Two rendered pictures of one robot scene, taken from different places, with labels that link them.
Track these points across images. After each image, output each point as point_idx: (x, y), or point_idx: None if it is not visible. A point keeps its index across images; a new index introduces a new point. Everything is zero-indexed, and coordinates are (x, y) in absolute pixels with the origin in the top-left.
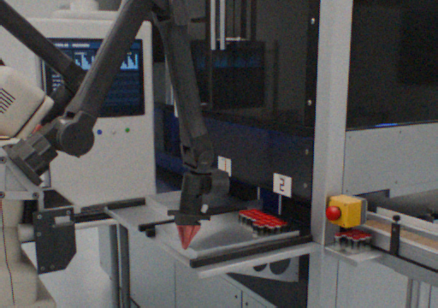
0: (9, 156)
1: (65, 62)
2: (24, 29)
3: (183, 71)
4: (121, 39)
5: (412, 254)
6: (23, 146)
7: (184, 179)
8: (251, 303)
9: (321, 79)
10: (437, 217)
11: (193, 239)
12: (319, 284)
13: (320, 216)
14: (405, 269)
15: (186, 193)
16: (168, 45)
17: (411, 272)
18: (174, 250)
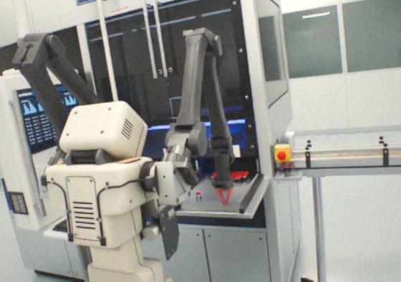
0: (182, 167)
1: (95, 98)
2: (74, 76)
3: (217, 86)
4: (200, 68)
5: (320, 164)
6: (178, 157)
7: (219, 158)
8: (213, 233)
9: (254, 82)
10: None
11: (208, 201)
12: (273, 200)
13: (267, 160)
14: (316, 173)
15: (224, 167)
16: (208, 70)
17: (321, 173)
18: (210, 210)
